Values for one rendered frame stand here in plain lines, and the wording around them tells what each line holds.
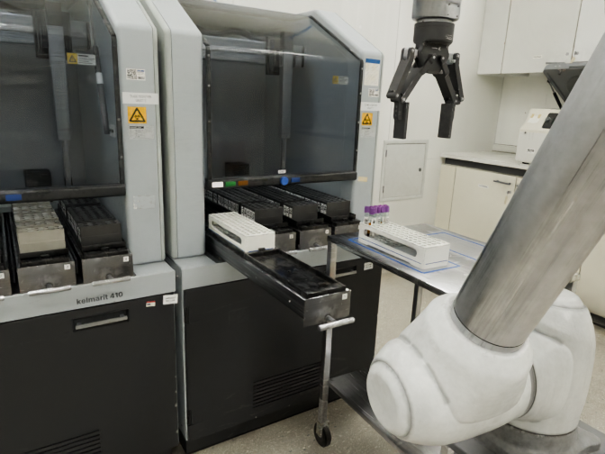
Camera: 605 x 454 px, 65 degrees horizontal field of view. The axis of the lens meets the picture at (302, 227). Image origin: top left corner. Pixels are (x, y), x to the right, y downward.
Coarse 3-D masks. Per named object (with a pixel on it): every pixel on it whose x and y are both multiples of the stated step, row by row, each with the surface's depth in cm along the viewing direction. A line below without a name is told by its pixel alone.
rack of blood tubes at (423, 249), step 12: (360, 228) 152; (372, 228) 147; (384, 228) 147; (396, 228) 147; (360, 240) 152; (372, 240) 147; (384, 240) 148; (396, 240) 137; (408, 240) 135; (420, 240) 135; (432, 240) 135; (396, 252) 138; (408, 252) 142; (420, 252) 129; (432, 252) 130; (444, 252) 132; (420, 264) 130; (432, 264) 131; (444, 264) 133
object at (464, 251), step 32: (416, 224) 177; (384, 256) 139; (448, 256) 142; (416, 288) 185; (448, 288) 116; (320, 384) 173; (352, 384) 170; (320, 416) 175; (416, 448) 139; (448, 448) 119
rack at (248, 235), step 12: (216, 216) 160; (228, 216) 161; (240, 216) 161; (216, 228) 159; (228, 228) 148; (240, 228) 146; (252, 228) 147; (264, 228) 148; (228, 240) 149; (240, 240) 154; (252, 240) 139; (264, 240) 141
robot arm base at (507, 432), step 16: (496, 432) 79; (512, 432) 77; (528, 432) 76; (576, 432) 78; (496, 448) 79; (512, 448) 77; (528, 448) 76; (544, 448) 75; (560, 448) 76; (576, 448) 78; (592, 448) 80
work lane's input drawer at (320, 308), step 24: (216, 240) 154; (240, 264) 138; (264, 264) 133; (288, 264) 134; (264, 288) 127; (288, 288) 116; (312, 288) 114; (336, 288) 115; (312, 312) 112; (336, 312) 116
